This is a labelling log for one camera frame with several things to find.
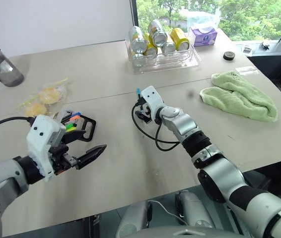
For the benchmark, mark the grey water bottle black lid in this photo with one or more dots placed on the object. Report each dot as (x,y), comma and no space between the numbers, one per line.
(2,69)

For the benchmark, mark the silver and green drink can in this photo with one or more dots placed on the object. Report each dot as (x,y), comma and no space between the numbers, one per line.
(158,32)

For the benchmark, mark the green marker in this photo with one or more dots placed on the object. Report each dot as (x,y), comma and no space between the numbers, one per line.
(70,127)

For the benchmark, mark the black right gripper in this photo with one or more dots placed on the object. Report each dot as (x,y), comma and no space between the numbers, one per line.
(147,116)

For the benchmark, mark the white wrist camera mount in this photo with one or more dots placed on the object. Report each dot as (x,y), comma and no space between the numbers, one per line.
(41,134)
(151,98)

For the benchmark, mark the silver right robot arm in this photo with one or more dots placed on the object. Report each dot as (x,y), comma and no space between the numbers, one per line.
(220,173)

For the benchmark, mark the black pen holder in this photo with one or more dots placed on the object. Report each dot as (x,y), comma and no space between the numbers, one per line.
(89,129)

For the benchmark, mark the small black and white box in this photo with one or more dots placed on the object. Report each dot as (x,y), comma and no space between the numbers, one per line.
(247,49)

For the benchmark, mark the small silver drink can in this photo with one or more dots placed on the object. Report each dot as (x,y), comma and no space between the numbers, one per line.
(168,48)

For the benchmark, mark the purple tissue pack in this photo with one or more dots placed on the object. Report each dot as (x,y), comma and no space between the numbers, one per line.
(203,37)

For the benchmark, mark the silver rounded robot body part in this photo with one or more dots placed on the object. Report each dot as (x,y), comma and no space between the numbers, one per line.
(133,218)
(195,208)

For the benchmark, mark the orange marker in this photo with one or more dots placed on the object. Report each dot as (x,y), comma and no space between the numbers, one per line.
(75,119)

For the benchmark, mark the silver and orange drink can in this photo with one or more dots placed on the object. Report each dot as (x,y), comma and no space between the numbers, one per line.
(137,39)

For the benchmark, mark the blue and black pen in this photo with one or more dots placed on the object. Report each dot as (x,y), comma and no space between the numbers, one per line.
(138,91)

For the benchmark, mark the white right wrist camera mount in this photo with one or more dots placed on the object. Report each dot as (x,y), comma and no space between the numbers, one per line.
(151,98)

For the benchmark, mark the clear flat plastic sleeve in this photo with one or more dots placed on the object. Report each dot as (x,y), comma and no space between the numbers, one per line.
(246,70)

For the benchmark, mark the yellow drink can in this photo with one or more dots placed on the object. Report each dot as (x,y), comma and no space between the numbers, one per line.
(180,38)
(151,48)

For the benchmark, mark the clear bag of yellow snacks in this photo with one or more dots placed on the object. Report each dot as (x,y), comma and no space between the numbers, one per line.
(47,96)

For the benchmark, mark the black tape roll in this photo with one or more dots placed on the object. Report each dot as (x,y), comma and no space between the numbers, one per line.
(229,55)

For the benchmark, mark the clear plastic can bin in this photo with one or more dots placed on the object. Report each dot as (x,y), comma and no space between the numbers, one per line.
(177,60)

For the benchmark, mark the green towel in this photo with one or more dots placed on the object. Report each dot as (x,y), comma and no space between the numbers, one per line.
(242,99)

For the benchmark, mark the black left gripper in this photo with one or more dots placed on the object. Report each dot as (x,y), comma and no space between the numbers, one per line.
(62,158)

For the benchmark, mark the grey curved robot torso edge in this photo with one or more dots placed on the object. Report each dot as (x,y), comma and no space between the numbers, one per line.
(180,233)

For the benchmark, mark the small dark round gadget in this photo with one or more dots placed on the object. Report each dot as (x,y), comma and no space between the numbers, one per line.
(265,45)

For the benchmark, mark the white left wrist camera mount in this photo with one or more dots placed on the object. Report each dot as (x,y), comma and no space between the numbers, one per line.
(41,134)

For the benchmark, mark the blue marker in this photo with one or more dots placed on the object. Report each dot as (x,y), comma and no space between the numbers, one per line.
(76,114)

